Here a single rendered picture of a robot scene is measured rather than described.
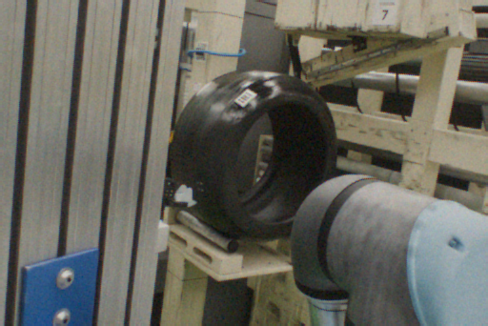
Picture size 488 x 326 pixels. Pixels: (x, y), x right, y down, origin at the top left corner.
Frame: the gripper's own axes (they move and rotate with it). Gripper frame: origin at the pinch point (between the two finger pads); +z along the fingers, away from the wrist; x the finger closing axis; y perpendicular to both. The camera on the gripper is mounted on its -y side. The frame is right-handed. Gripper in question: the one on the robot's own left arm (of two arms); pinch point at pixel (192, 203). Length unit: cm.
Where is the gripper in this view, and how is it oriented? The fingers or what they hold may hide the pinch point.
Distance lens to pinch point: 168.4
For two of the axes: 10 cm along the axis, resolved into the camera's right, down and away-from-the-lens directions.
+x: -5.9, -2.1, 7.8
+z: 7.7, 1.4, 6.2
